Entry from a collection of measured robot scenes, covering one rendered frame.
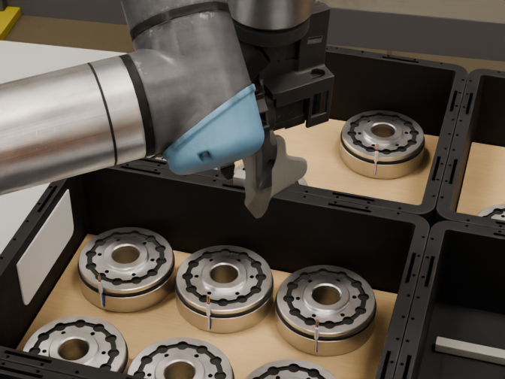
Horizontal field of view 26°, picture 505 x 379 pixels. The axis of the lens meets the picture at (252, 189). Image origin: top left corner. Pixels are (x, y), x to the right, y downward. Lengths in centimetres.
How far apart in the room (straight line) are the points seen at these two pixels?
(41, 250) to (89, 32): 218
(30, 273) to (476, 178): 55
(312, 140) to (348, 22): 179
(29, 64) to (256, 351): 85
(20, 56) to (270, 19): 101
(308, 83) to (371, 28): 223
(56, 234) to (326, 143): 39
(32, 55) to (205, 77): 110
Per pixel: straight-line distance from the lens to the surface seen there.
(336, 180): 133
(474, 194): 133
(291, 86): 94
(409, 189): 133
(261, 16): 88
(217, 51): 77
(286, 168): 100
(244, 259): 117
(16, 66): 182
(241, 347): 112
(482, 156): 139
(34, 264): 114
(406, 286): 105
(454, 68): 137
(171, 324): 115
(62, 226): 119
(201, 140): 76
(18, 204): 153
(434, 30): 316
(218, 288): 113
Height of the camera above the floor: 165
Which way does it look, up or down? 39 degrees down
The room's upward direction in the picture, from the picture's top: straight up
